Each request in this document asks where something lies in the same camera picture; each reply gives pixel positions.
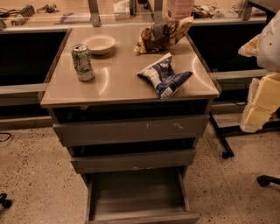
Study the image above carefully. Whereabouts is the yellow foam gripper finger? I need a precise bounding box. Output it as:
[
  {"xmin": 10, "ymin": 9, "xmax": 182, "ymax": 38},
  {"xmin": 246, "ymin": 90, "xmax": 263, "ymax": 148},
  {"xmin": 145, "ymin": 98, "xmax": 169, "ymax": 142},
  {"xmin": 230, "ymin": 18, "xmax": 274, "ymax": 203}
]
[
  {"xmin": 238, "ymin": 35, "xmax": 260, "ymax": 57},
  {"xmin": 240, "ymin": 73, "xmax": 280, "ymax": 133}
]

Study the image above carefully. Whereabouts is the blue chip bag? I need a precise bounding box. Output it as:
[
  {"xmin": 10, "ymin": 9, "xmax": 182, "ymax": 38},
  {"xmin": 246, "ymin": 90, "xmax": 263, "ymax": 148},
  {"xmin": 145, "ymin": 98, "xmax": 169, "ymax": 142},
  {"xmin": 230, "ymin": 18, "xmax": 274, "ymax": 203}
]
[{"xmin": 136, "ymin": 53, "xmax": 193, "ymax": 100}]

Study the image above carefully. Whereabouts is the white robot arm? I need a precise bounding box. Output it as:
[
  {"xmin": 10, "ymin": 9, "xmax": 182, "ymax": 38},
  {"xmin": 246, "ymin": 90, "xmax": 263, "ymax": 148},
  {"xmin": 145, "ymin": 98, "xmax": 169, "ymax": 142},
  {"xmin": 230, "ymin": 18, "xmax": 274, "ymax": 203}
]
[{"xmin": 238, "ymin": 11, "xmax": 280, "ymax": 133}]

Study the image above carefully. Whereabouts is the brown chip bag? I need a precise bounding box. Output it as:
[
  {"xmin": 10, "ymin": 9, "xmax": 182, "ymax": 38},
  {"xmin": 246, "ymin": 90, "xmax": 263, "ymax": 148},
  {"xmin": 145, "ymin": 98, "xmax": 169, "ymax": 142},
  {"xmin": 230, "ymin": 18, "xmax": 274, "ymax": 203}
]
[{"xmin": 134, "ymin": 17, "xmax": 193, "ymax": 54}]

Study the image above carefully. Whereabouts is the grey drawer cabinet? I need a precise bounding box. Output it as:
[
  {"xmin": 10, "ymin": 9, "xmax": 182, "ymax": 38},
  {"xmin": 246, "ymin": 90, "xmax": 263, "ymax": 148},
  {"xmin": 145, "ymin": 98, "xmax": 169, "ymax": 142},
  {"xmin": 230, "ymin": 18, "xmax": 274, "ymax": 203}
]
[{"xmin": 39, "ymin": 25, "xmax": 221, "ymax": 224}]

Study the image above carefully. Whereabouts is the bottom drawer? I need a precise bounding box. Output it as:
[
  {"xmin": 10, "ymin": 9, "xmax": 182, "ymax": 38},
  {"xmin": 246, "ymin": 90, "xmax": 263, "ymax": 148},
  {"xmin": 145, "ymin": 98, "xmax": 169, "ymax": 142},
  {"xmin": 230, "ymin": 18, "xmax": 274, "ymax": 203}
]
[{"xmin": 85, "ymin": 168, "xmax": 200, "ymax": 224}]

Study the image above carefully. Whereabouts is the drawer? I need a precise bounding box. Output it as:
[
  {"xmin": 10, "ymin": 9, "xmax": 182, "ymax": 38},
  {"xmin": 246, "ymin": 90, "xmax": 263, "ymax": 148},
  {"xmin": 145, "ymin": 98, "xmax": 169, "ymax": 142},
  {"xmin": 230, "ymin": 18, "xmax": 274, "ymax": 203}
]
[
  {"xmin": 53, "ymin": 115, "xmax": 209, "ymax": 147},
  {"xmin": 85, "ymin": 168, "xmax": 200, "ymax": 224},
  {"xmin": 71, "ymin": 149, "xmax": 196, "ymax": 174}
]

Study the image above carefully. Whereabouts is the middle drawer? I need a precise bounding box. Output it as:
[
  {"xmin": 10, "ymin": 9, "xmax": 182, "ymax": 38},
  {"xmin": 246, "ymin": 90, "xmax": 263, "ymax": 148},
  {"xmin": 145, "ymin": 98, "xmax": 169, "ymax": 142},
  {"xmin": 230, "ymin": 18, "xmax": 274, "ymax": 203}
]
[{"xmin": 71, "ymin": 149, "xmax": 196, "ymax": 174}]

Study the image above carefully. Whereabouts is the top drawer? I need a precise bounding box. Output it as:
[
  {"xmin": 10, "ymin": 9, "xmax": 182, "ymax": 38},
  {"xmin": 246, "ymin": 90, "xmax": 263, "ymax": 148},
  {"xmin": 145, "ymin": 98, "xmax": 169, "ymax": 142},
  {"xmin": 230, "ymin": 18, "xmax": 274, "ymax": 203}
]
[{"xmin": 53, "ymin": 115, "xmax": 209, "ymax": 147}]

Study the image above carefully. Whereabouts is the black chair caster right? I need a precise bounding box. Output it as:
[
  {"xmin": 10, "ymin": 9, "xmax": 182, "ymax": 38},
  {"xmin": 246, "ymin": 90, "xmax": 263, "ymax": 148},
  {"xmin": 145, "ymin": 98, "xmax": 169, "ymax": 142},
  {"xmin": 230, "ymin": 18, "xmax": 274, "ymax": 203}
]
[{"xmin": 257, "ymin": 175, "xmax": 280, "ymax": 187}]

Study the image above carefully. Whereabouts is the black chair caster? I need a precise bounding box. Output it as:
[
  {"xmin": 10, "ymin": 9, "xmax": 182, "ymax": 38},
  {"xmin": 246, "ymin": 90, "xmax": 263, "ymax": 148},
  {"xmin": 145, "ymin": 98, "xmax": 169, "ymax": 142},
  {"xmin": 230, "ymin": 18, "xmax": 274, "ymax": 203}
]
[
  {"xmin": 0, "ymin": 193, "xmax": 12, "ymax": 208},
  {"xmin": 257, "ymin": 175, "xmax": 280, "ymax": 187}
]

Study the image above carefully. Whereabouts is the pink stacked container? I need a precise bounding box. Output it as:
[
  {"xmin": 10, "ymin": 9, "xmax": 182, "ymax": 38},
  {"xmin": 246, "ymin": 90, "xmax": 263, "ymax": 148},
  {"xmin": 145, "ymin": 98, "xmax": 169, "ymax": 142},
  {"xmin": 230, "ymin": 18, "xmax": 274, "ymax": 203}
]
[{"xmin": 166, "ymin": 0, "xmax": 194, "ymax": 20}]

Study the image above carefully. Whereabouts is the white tissue box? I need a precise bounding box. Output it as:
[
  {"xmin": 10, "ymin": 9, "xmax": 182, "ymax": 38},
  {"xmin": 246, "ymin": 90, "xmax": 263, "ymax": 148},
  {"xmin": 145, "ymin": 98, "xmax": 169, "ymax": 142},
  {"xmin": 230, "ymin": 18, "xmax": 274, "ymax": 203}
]
[{"xmin": 113, "ymin": 0, "xmax": 130, "ymax": 20}]

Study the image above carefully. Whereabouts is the white bowl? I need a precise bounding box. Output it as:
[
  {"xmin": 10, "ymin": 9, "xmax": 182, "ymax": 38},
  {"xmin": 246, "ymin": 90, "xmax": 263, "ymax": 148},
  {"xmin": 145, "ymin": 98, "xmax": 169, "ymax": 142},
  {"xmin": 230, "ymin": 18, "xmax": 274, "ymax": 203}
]
[{"xmin": 82, "ymin": 34, "xmax": 116, "ymax": 55}]

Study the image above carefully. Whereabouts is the green white soda can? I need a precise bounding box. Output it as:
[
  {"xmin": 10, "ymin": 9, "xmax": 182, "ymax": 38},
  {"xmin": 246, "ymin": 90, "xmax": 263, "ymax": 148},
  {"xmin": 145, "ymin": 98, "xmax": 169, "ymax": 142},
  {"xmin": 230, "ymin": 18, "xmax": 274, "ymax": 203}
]
[{"xmin": 71, "ymin": 44, "xmax": 94, "ymax": 81}]

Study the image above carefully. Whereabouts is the black chair caster left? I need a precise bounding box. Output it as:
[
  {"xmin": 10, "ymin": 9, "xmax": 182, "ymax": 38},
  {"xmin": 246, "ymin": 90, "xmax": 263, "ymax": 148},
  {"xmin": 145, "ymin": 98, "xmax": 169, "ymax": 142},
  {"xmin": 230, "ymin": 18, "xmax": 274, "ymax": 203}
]
[{"xmin": 0, "ymin": 193, "xmax": 12, "ymax": 208}]

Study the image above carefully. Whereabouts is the black table leg frame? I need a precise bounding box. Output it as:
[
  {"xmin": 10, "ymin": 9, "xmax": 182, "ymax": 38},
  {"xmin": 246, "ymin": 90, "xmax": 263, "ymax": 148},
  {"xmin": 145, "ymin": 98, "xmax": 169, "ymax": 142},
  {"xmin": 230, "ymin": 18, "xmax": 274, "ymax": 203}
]
[{"xmin": 209, "ymin": 112, "xmax": 280, "ymax": 159}]

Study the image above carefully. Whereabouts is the black coiled cable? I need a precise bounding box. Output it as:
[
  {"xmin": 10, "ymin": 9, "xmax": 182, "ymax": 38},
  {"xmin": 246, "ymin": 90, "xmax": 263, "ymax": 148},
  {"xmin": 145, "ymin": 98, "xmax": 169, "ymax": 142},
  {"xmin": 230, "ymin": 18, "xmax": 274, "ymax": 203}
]
[{"xmin": 0, "ymin": 4, "xmax": 36, "ymax": 26}]

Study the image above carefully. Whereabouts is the black floor cable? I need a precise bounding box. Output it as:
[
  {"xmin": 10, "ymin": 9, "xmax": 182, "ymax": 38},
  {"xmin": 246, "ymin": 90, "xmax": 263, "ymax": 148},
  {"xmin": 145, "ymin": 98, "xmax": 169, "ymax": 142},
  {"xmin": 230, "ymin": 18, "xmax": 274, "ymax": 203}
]
[{"xmin": 0, "ymin": 132, "xmax": 13, "ymax": 144}]

